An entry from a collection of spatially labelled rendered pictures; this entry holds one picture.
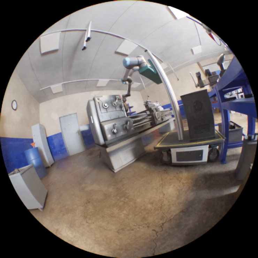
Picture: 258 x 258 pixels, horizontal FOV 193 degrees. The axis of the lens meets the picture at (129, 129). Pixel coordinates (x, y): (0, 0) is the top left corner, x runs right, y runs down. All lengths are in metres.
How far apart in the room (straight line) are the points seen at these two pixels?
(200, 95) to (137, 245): 1.31
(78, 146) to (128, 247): 4.30
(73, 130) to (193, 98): 4.56
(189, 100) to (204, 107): 0.18
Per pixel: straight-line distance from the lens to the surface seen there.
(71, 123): 4.50
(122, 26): 2.89
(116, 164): 1.32
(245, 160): 0.93
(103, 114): 1.27
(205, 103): 0.92
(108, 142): 1.28
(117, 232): 0.76
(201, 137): 0.96
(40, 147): 3.92
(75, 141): 4.40
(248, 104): 0.50
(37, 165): 2.85
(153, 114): 1.87
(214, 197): 0.85
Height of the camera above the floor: 0.70
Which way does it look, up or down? 4 degrees down
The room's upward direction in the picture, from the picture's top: 16 degrees counter-clockwise
